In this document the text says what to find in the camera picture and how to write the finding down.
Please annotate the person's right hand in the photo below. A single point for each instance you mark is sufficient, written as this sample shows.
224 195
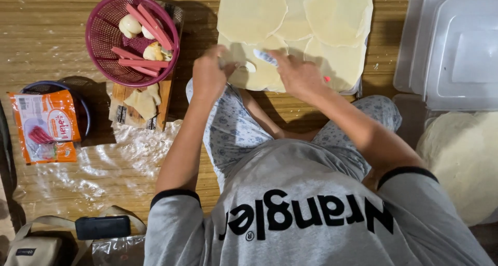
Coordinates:
301 77

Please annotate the person's left hand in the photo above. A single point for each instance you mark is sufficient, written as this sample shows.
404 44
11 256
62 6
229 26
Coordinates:
208 77

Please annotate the person's left fingers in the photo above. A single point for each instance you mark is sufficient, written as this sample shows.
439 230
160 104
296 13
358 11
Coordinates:
227 63

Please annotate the person's right fingers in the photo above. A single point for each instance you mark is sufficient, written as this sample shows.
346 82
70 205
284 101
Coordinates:
281 60

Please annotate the thin dough sheet with hole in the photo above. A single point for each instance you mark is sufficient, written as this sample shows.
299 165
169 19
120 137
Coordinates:
256 76

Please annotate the thin pale dough sheet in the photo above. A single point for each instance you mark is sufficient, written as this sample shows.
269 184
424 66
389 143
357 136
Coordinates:
295 13
251 13
338 15
342 65

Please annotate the blue patterned trousers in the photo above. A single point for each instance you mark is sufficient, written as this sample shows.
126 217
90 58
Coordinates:
229 130

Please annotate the metal grater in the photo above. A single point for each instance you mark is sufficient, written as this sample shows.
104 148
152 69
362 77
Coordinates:
177 13

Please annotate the cut boiled egg piece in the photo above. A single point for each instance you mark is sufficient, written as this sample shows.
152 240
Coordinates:
152 52

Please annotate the small dough scrap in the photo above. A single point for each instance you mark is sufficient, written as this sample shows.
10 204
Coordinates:
155 93

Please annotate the clear tray under dough sheets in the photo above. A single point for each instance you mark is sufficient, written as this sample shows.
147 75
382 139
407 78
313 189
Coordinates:
356 91

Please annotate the red sausage stick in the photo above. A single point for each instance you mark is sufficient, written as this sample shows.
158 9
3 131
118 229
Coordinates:
146 70
144 63
155 25
126 53
146 23

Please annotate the small peeled boiled egg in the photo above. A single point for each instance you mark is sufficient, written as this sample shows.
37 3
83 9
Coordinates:
147 33

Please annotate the large dough scrap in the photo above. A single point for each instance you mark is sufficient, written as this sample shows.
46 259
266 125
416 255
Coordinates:
141 104

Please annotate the large peeled boiled egg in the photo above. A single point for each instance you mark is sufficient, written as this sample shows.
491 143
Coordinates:
129 25

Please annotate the wooden cutting board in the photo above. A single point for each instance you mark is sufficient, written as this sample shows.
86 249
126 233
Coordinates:
134 112

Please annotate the clear plastic container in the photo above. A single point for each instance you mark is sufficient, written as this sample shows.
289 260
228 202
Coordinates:
463 52
418 44
402 44

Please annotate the magenta plastic basket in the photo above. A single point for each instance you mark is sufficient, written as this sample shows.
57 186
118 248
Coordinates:
105 36

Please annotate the clear container holding wrappers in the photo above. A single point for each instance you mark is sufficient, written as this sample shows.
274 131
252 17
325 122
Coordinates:
408 118

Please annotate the clear plastic floor sheet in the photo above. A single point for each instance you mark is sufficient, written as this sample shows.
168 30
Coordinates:
109 161

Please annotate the dark blue plastic basket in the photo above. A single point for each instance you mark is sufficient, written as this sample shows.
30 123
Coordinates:
79 106

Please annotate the grey printed shirt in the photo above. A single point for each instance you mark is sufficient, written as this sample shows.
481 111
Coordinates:
311 211

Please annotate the orange sausage packet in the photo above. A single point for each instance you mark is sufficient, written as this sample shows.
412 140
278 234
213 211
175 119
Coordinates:
46 126

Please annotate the black phone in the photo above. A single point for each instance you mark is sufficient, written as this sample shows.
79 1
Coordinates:
102 227

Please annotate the stack of round dough wrappers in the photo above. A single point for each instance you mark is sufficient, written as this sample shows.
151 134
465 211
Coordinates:
463 161

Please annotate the clear plastic bag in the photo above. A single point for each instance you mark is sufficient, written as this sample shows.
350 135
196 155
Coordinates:
118 250

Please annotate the beige bag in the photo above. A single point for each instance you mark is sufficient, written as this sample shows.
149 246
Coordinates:
37 250

